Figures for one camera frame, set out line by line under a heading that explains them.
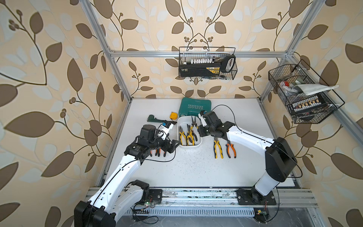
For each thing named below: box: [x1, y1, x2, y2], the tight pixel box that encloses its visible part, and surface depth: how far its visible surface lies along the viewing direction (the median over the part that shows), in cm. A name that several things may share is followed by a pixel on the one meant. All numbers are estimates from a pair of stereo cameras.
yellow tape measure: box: [169, 111, 179, 121], surface depth 110 cm
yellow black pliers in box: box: [178, 125, 187, 146], surface depth 101 cm
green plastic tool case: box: [178, 97, 212, 117], surface depth 113 cm
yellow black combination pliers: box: [213, 137, 224, 159], surface depth 93 cm
